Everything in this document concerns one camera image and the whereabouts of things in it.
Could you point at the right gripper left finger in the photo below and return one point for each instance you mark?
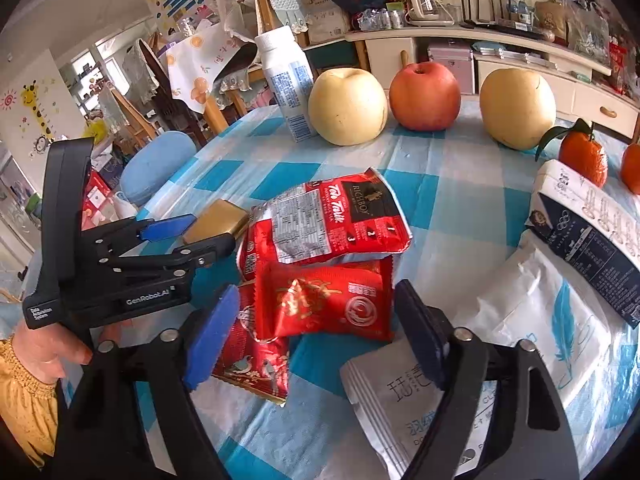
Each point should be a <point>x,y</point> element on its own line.
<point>101,435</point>

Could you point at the white feather print bag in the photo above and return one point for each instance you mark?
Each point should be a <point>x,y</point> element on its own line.
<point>537,296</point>

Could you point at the white electric kettle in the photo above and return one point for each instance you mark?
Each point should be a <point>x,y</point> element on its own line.
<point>428,13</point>

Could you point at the blue cushioned stool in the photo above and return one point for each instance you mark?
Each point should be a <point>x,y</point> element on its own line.
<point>153,166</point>

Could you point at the yellow pear left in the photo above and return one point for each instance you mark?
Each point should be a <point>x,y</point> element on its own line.
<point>347,106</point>

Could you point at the red Tea Talk packet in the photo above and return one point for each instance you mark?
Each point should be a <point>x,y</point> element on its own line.
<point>355,217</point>

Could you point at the gold packet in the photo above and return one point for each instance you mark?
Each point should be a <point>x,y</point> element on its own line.
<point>220,217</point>

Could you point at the yellow sleeve forearm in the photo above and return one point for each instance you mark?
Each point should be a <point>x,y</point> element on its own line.
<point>29,408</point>

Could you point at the giraffe height wall sticker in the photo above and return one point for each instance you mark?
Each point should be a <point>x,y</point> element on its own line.
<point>30,99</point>

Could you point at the red apple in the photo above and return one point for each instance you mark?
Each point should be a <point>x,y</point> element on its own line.
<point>425,97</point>

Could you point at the yellow pear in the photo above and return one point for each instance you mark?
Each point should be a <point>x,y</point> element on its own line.
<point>517,106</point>
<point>347,106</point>

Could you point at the wooden dining chair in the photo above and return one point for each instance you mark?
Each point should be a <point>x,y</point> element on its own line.
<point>242,21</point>

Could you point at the yellow pear right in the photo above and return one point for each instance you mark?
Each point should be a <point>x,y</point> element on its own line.
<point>517,106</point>

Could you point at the orange print table cover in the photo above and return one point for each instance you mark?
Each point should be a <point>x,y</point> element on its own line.
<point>207,65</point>

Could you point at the dark blue white bag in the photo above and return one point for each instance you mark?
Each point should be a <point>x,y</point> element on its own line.
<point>587,229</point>

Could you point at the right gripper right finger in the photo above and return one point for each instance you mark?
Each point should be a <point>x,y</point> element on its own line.
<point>528,434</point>

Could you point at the cream tv cabinet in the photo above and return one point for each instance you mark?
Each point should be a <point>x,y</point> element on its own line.
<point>570,76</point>

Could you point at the blue checkered tablecloth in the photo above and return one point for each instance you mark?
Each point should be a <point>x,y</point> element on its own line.
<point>466,199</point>

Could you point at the red snack packet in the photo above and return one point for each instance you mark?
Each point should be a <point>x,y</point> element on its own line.
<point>349,298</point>

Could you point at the dark red bird packet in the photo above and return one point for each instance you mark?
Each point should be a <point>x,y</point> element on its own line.
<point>258,366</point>

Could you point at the orange tangerine with leaf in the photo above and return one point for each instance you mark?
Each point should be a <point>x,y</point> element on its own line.
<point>579,150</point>

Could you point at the white milk bottle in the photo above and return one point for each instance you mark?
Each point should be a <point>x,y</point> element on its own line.
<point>289,78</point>

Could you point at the person's left hand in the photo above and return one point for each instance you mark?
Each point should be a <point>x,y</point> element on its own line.
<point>43,351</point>

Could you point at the silver grey foil bag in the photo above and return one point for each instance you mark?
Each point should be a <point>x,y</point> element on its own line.
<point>394,402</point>

